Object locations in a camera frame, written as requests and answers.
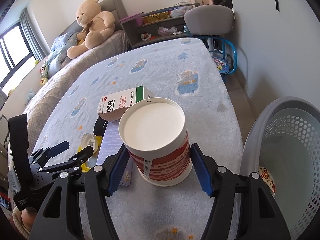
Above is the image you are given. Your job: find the black round object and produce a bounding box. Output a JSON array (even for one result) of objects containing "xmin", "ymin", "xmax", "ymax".
[{"xmin": 93, "ymin": 117, "xmax": 108, "ymax": 137}]

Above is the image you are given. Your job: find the white green medicine box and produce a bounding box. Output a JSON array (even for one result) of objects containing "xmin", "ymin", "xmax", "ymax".
[{"xmin": 97, "ymin": 86, "xmax": 155, "ymax": 121}]

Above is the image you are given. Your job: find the red white paper cup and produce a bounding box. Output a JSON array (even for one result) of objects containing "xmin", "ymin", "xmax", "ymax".
[{"xmin": 118, "ymin": 98, "xmax": 193, "ymax": 187}]

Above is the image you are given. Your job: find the person's left hand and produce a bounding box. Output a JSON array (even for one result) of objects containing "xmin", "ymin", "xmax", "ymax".
[{"xmin": 21, "ymin": 209, "xmax": 37, "ymax": 231}]

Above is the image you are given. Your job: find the yellow rimmed lid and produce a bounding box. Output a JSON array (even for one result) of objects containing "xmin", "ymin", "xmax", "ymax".
[{"xmin": 78, "ymin": 135, "xmax": 103, "ymax": 172}]

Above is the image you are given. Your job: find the lavender long carton box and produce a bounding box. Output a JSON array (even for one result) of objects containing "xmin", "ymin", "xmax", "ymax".
[{"xmin": 96, "ymin": 120, "xmax": 133, "ymax": 187}]

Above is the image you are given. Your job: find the grey bed with headboard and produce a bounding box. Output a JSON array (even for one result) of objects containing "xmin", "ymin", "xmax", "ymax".
[{"xmin": 24, "ymin": 0, "xmax": 130, "ymax": 153}]

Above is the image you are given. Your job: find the red snack wrapper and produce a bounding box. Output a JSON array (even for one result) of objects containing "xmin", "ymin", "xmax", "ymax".
[{"xmin": 258, "ymin": 165, "xmax": 276, "ymax": 198}]

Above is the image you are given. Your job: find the small green plush toy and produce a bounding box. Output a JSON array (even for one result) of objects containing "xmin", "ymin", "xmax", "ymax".
[{"xmin": 40, "ymin": 61, "xmax": 49, "ymax": 86}]

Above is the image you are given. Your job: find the grey perforated laundry basket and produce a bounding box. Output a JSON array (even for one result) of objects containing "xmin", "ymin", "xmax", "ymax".
[{"xmin": 240, "ymin": 97, "xmax": 319, "ymax": 239}]

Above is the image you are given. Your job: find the blue pillow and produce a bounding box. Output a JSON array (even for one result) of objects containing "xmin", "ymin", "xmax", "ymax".
[{"xmin": 46, "ymin": 31, "xmax": 78, "ymax": 78}]

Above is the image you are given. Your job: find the grey curtain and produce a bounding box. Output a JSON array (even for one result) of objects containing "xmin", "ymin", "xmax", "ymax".
[{"xmin": 19, "ymin": 8, "xmax": 49, "ymax": 61}]

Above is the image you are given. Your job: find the blue patterned fleece blanket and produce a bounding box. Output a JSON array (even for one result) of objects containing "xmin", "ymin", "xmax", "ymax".
[{"xmin": 34, "ymin": 38, "xmax": 243, "ymax": 239}]

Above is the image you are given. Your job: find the beige teddy bear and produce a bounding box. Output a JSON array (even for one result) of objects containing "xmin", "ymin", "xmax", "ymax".
[{"xmin": 67, "ymin": 0, "xmax": 116, "ymax": 60}]

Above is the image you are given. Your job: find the pink plastic bag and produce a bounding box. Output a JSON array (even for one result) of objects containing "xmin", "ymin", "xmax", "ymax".
[{"xmin": 157, "ymin": 27, "xmax": 177, "ymax": 36}]

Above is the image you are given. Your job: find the pink storage box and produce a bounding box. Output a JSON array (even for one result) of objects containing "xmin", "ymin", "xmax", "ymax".
[{"xmin": 119, "ymin": 12, "xmax": 144, "ymax": 27}]

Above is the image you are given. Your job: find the grey shelf unit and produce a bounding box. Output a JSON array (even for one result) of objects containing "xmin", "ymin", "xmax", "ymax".
[{"xmin": 120, "ymin": 3, "xmax": 199, "ymax": 49}]

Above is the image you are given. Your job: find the grey office chair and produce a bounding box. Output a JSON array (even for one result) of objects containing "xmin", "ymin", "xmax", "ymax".
[{"xmin": 184, "ymin": 4, "xmax": 235, "ymax": 54}]

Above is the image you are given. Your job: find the window with dark frame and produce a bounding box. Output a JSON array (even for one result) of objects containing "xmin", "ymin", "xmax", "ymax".
[{"xmin": 0, "ymin": 23, "xmax": 36, "ymax": 95}]

